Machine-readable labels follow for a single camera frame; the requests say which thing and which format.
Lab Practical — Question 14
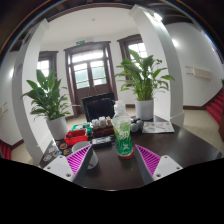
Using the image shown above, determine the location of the dark tea tray with cups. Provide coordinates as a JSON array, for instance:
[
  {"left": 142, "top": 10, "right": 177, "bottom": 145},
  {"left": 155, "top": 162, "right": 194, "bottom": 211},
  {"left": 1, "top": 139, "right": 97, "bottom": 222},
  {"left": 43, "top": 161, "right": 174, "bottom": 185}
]
[{"left": 90, "top": 116, "right": 115, "bottom": 138}]

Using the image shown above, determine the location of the black phone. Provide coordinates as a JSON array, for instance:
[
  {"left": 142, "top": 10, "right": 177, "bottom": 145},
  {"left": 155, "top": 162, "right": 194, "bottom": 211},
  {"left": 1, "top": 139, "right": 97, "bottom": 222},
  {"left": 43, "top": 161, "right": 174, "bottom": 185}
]
[{"left": 91, "top": 135, "right": 116, "bottom": 148}]

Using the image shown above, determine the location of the dark wooden glazed double door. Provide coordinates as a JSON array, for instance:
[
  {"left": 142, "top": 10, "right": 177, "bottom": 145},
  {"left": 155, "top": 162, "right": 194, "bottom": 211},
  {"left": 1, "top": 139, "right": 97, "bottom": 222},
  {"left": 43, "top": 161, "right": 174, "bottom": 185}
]
[{"left": 63, "top": 40, "right": 118, "bottom": 116}]

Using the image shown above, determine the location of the printed paper leaflet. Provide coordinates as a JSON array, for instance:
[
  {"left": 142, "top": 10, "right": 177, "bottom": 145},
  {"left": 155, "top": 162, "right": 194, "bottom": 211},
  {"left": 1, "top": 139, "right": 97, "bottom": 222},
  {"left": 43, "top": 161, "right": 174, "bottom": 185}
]
[{"left": 142, "top": 120, "right": 175, "bottom": 134}]

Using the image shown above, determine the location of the potted plant in white pot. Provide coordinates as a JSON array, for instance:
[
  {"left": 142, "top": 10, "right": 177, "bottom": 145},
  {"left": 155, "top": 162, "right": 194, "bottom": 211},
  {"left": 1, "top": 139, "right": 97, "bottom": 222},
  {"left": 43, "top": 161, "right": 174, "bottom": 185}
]
[
  {"left": 115, "top": 49, "right": 176, "bottom": 121},
  {"left": 20, "top": 69, "right": 73, "bottom": 141}
]

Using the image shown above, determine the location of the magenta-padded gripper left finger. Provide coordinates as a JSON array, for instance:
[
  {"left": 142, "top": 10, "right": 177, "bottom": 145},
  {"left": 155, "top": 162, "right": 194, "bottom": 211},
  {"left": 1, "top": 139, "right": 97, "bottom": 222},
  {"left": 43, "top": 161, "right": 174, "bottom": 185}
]
[{"left": 43, "top": 143, "right": 97, "bottom": 188}]

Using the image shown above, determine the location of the flat round red coaster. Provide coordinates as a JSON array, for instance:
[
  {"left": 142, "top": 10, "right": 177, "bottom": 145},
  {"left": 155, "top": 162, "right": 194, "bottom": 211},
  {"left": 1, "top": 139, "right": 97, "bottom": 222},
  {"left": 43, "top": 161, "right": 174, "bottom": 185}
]
[{"left": 116, "top": 148, "right": 136, "bottom": 160}]

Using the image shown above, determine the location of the clear green-labelled drink bottle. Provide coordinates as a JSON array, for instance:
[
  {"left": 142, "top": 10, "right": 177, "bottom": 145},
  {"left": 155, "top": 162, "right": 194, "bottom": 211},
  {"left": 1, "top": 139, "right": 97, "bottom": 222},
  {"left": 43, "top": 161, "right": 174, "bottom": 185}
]
[{"left": 111, "top": 100, "right": 134, "bottom": 158}]

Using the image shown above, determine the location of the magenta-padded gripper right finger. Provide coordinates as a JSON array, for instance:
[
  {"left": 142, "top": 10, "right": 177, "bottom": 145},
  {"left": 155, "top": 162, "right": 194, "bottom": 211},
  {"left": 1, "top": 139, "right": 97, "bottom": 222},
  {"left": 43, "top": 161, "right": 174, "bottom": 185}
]
[{"left": 133, "top": 143, "right": 184, "bottom": 186}]

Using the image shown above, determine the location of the black chair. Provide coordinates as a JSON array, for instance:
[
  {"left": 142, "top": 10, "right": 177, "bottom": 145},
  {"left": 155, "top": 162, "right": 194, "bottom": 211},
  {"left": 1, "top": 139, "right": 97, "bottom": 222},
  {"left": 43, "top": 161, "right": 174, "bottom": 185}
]
[{"left": 81, "top": 92, "right": 117, "bottom": 123}]

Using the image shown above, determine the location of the red box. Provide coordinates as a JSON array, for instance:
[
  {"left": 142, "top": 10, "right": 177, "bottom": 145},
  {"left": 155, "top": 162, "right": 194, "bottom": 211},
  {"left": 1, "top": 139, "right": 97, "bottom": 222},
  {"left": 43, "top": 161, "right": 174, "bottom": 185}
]
[{"left": 63, "top": 128, "right": 89, "bottom": 147}]

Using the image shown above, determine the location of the red carpeted staircase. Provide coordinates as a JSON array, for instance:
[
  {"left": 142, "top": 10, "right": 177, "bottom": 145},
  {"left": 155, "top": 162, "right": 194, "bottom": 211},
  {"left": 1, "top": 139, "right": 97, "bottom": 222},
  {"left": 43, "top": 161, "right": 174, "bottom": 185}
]
[
  {"left": 0, "top": 139, "right": 13, "bottom": 161},
  {"left": 205, "top": 87, "right": 224, "bottom": 126}
]

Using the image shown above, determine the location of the dark wooden framed window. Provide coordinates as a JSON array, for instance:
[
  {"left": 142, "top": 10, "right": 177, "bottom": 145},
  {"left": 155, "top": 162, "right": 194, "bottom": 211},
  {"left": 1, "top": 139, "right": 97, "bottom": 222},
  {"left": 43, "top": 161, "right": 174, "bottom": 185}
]
[
  {"left": 117, "top": 33, "right": 149, "bottom": 63},
  {"left": 37, "top": 50, "right": 59, "bottom": 81}
]

